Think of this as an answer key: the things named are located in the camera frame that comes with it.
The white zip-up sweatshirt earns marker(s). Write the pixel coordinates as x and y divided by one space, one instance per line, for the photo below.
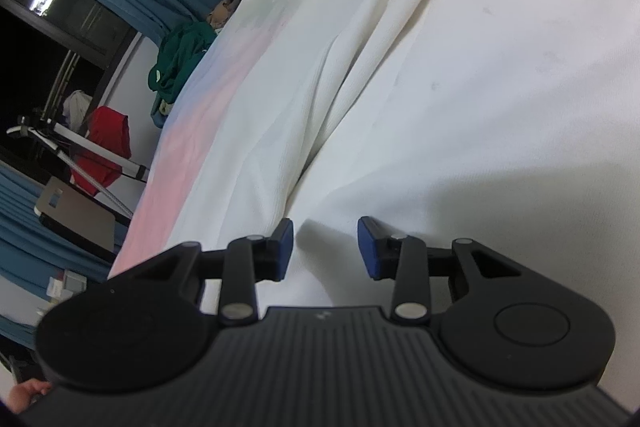
578 224

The green sweatshirt pile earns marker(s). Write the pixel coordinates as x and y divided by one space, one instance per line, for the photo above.
179 53

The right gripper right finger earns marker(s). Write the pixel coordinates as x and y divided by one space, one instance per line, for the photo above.
500 322

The left blue curtain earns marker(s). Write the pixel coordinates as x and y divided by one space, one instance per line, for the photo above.
31 256

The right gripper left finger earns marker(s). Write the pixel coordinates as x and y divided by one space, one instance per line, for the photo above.
155 321

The person's left hand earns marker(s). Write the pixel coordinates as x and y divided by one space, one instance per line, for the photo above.
20 396

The pastel tie-dye bed cover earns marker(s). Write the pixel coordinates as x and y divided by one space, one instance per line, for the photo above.
225 56

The dark window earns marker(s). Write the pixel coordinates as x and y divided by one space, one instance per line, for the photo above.
49 50

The garment steamer stand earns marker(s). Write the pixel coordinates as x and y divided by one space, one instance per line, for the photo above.
65 144

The beige panel heater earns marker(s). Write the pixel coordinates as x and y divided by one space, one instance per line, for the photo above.
81 219

